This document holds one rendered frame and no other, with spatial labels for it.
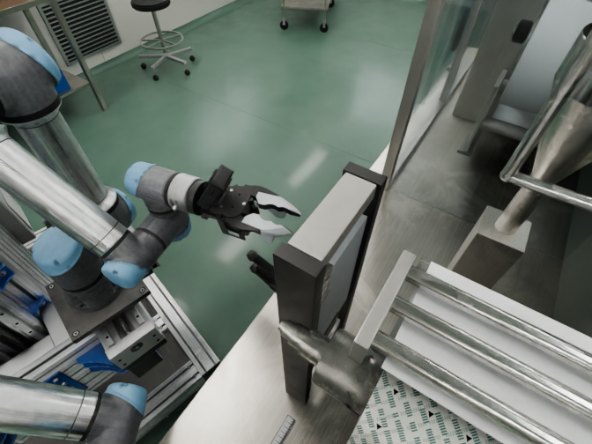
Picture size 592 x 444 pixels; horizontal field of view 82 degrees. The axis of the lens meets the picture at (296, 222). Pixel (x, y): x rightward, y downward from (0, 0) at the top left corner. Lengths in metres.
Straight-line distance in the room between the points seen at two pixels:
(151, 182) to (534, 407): 0.65
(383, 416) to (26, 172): 0.66
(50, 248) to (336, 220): 0.78
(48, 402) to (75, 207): 0.32
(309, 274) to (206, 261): 1.80
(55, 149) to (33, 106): 0.11
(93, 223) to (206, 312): 1.28
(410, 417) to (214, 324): 1.63
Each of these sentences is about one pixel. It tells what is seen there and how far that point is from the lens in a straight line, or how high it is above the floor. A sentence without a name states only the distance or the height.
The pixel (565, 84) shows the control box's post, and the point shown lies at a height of 1.54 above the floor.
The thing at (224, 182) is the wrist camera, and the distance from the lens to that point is 0.58.
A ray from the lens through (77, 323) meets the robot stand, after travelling 1.14.
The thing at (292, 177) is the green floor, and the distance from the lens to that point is 2.49.
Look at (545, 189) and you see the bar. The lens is 0.52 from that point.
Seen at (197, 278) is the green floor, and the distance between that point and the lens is 2.05.
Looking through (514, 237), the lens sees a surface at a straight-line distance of 0.80.
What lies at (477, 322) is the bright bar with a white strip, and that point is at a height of 1.44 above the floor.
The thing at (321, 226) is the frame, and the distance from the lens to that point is 0.35.
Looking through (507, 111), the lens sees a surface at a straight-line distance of 0.95.
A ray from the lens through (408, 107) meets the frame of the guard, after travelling 0.99.
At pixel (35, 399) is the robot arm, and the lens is 0.72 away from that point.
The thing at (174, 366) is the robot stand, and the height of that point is 0.21.
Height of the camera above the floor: 1.71
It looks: 51 degrees down
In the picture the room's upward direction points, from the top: straight up
